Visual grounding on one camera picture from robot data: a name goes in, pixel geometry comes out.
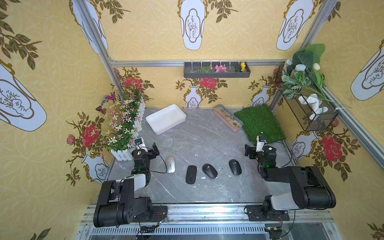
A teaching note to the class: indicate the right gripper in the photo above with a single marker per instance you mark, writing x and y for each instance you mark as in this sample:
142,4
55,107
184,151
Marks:
250,151

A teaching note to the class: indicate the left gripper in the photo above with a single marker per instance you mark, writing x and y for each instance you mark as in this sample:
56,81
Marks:
151,153

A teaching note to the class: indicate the silver computer mouse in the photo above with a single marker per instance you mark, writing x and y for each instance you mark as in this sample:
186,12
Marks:
171,164

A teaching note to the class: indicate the white storage box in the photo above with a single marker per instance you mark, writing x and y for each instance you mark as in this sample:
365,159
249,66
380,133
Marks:
166,118

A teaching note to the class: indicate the black computer mouse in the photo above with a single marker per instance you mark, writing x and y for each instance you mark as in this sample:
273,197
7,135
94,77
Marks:
191,174

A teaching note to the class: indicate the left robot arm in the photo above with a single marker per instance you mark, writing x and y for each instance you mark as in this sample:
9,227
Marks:
117,204

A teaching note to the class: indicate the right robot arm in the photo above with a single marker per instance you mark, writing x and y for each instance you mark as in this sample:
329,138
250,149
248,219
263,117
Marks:
308,187

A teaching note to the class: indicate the green artificial grass mat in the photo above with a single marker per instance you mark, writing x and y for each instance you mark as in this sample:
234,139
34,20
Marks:
260,121

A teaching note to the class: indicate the flower planter white fence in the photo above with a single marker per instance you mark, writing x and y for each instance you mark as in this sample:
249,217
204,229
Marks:
124,115

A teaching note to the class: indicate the pink tray with pebbles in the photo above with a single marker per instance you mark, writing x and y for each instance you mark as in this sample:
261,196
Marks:
229,119

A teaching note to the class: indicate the white figurine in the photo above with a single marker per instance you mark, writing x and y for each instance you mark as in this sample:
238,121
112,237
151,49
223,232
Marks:
315,105

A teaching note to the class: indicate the green artificial plant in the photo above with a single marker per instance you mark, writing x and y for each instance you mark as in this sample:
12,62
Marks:
304,75

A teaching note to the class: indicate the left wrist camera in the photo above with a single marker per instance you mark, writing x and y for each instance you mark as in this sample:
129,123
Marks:
139,143

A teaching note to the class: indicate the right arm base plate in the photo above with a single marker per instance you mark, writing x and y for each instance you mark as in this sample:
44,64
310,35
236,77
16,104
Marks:
258,213

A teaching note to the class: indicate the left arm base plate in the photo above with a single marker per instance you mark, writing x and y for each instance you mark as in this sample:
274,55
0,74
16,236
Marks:
155,214

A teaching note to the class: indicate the black wire basket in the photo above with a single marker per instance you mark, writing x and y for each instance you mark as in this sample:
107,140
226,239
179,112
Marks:
302,113

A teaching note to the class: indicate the grey wall shelf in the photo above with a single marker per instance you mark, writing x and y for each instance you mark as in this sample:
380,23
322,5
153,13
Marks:
216,69

